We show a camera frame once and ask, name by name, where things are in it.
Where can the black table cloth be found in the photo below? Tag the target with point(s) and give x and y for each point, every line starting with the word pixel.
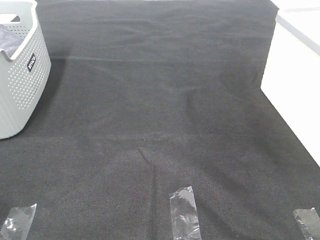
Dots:
pixel 144 98

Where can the clear tape strip middle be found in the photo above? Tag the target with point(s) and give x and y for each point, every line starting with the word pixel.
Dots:
pixel 184 215

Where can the grey-blue terry towel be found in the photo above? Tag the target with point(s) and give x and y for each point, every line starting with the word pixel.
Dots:
pixel 9 42

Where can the white box with grey rim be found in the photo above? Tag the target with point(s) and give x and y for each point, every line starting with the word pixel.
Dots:
pixel 291 78

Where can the grey perforated laundry basket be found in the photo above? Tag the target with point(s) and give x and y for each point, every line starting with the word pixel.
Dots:
pixel 23 76

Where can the clear tape strip left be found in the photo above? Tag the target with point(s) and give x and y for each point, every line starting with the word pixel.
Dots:
pixel 18 223

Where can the clear tape strip right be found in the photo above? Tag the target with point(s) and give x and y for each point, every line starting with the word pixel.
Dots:
pixel 309 223

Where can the clear tape strip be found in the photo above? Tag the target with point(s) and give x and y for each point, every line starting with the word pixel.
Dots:
pixel 309 223
pixel 18 223
pixel 184 215

